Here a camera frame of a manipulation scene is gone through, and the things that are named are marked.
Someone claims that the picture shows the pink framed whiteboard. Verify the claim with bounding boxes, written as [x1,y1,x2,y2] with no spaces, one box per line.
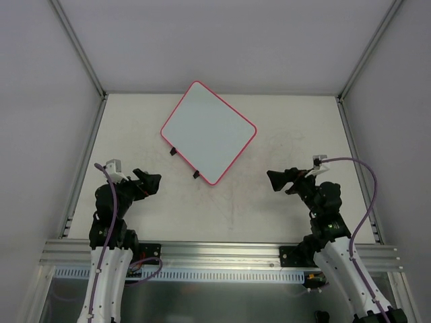
[160,81,257,186]

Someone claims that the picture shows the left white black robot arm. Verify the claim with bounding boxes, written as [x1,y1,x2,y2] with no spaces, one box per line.
[77,163,163,322]

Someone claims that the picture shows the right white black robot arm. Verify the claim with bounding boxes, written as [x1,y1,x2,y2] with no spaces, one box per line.
[267,168,407,322]

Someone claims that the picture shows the small black object bottom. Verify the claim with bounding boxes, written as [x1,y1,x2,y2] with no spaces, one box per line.
[314,311,330,323]

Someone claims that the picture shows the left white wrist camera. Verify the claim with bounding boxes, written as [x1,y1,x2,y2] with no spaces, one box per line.
[104,159,128,183]

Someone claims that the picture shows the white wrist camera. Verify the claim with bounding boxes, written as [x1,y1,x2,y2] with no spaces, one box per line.
[104,159,128,183]
[306,155,329,177]

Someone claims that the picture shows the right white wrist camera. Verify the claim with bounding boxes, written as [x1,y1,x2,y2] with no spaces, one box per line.
[306,155,329,177]

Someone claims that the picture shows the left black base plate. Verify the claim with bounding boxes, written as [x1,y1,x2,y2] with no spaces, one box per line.
[136,242,162,265]

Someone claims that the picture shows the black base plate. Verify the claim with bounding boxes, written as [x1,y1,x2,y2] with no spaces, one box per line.
[279,246,316,268]
[136,242,162,265]

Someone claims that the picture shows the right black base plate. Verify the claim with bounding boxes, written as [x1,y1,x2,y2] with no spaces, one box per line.
[279,246,316,268]

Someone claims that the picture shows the aluminium mounting rail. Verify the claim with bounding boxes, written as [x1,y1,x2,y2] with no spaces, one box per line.
[39,239,404,272]

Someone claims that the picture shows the white slotted cable duct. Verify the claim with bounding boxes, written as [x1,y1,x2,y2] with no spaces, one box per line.
[54,267,306,285]

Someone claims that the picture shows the left aluminium frame post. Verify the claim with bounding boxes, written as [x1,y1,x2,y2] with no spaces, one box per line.
[50,0,108,99]

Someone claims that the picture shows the aluminium frame post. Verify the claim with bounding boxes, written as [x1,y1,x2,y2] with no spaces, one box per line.
[50,0,108,99]
[336,0,405,100]

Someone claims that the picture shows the right aluminium frame post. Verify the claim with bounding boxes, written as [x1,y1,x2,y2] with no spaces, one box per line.
[336,0,405,100]

